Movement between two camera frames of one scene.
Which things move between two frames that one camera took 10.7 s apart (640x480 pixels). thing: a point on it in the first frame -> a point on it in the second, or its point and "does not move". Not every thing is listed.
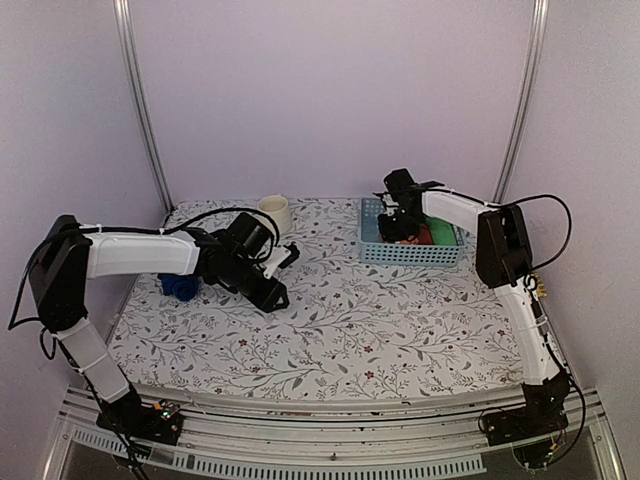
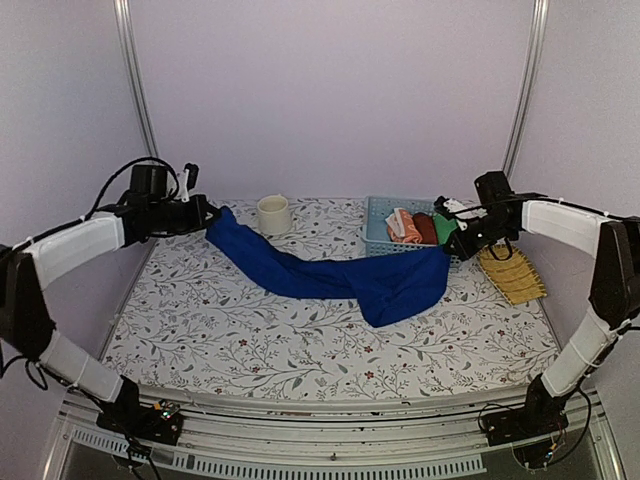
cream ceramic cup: (278, 207) does not move
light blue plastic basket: (373, 251) does not move
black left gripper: (267, 299) -> (201, 205)
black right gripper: (389, 234) -> (464, 250)
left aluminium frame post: (140, 97) does not move
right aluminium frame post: (526, 97) does not move
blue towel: (184, 287) -> (393, 289)
